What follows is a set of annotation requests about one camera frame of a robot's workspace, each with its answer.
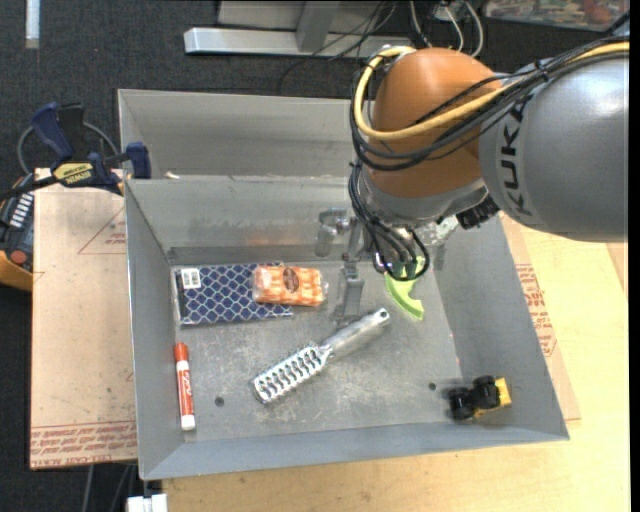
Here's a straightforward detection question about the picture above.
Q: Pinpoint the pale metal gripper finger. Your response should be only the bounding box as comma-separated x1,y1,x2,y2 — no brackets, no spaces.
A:
314,207,352,258
330,252,367,328

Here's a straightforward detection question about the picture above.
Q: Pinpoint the lime green curved piece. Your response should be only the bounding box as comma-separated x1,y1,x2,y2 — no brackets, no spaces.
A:
383,271,426,322

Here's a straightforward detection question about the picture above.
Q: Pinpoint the orange snack packet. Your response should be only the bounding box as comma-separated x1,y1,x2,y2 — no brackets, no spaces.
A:
251,264,330,308

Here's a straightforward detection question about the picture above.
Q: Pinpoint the silver vented hairbrush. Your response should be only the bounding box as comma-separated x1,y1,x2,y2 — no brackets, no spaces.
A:
251,307,393,406

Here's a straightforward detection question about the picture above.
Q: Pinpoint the grey metal bin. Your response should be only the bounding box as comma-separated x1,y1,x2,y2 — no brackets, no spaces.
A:
116,88,571,482

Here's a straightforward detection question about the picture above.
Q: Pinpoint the blue patterned flat packet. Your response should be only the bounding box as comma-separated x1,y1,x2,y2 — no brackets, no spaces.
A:
171,262,295,327

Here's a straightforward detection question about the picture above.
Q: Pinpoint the yellow and black toy truck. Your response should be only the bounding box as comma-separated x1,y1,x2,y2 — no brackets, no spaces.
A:
447,374,513,422

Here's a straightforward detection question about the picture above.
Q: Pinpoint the orange and white marker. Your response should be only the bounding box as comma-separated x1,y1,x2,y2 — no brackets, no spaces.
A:
172,341,198,432

